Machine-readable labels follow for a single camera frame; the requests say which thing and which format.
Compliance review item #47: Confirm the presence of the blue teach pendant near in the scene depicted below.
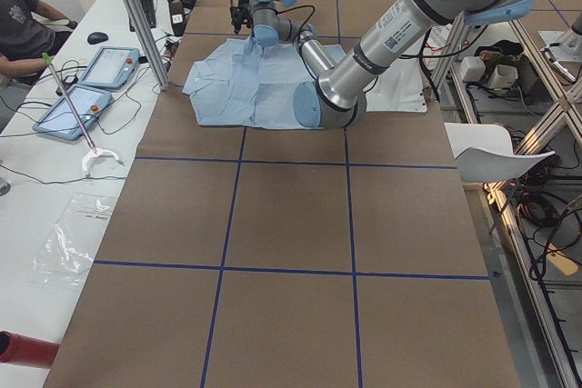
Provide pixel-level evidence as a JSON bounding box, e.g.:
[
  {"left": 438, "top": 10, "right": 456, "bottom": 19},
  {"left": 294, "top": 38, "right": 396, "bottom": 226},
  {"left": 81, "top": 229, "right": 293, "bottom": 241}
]
[{"left": 33, "top": 85, "right": 113, "bottom": 141}]

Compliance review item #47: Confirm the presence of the red cylinder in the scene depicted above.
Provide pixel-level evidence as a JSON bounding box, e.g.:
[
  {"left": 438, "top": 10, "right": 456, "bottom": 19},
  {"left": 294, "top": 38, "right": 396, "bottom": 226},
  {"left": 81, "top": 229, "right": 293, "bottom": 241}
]
[{"left": 1, "top": 331, "right": 60, "bottom": 369}]

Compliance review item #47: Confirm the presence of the grey aluminium frame post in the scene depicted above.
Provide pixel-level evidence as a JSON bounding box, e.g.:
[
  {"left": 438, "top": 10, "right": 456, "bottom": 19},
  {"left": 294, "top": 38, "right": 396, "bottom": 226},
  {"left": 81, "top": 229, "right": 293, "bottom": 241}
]
[{"left": 123, "top": 0, "right": 169, "bottom": 91}]

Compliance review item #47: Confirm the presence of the black computer mouse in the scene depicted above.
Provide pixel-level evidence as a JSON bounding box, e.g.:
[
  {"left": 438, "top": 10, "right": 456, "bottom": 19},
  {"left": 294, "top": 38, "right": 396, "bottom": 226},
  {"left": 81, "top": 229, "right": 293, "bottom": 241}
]
[{"left": 86, "top": 32, "right": 109, "bottom": 45}]

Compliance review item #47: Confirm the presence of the clear plastic bag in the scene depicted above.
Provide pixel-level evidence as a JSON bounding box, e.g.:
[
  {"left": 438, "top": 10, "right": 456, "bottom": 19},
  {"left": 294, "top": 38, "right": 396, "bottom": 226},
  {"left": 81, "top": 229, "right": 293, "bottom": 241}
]
[{"left": 24, "top": 194, "right": 117, "bottom": 291}]

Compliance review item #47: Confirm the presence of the seated person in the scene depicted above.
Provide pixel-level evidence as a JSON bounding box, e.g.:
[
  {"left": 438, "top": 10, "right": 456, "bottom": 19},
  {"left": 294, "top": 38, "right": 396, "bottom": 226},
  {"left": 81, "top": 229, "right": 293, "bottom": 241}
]
[{"left": 1, "top": 0, "right": 77, "bottom": 85}]

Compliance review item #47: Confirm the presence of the light blue button shirt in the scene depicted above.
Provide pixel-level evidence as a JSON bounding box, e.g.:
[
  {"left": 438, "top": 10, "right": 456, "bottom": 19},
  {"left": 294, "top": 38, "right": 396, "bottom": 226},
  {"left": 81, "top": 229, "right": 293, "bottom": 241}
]
[{"left": 183, "top": 37, "right": 324, "bottom": 130}]

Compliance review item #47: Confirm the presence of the black keyboard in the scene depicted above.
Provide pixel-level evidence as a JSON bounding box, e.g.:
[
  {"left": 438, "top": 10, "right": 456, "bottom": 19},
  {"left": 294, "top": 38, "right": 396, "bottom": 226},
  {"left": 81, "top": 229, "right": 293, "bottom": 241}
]
[{"left": 138, "top": 0, "right": 157, "bottom": 28}]

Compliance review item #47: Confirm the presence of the blue teach pendant far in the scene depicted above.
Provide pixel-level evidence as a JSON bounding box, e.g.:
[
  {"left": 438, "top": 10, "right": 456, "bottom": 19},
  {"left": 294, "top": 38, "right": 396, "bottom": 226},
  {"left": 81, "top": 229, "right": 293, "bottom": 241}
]
[{"left": 79, "top": 46, "right": 139, "bottom": 91}]

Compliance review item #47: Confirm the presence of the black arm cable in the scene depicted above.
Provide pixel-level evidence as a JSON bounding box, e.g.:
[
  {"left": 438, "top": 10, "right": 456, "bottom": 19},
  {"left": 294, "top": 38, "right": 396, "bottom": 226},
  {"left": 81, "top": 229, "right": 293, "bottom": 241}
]
[{"left": 272, "top": 4, "right": 317, "bottom": 44}]

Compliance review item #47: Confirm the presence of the blue teach pendant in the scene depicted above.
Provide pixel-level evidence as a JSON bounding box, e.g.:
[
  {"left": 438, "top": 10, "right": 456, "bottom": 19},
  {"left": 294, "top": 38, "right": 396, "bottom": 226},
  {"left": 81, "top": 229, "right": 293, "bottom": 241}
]
[
  {"left": 33, "top": 85, "right": 113, "bottom": 141},
  {"left": 79, "top": 46, "right": 139, "bottom": 91}
]

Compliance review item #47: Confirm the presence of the white plastic chair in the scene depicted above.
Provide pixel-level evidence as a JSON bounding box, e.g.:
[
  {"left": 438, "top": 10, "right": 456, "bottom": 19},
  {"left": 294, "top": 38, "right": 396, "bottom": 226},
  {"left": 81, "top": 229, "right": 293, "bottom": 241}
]
[{"left": 445, "top": 123, "right": 555, "bottom": 184}]

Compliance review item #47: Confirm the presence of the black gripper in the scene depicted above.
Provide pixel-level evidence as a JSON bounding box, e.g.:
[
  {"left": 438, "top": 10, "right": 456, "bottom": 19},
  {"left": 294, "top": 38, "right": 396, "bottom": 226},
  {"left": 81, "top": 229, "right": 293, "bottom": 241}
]
[{"left": 229, "top": 0, "right": 252, "bottom": 33}]

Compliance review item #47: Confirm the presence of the metal reacher stick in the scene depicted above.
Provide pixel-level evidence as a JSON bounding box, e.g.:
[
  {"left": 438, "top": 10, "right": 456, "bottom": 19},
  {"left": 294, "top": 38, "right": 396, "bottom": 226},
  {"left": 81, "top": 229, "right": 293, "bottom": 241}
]
[{"left": 42, "top": 53, "right": 125, "bottom": 178}]

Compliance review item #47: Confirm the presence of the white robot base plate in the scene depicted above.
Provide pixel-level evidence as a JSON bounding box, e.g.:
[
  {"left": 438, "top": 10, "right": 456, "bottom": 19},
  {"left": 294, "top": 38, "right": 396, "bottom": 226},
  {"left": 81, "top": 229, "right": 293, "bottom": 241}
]
[{"left": 366, "top": 59, "right": 427, "bottom": 113}]

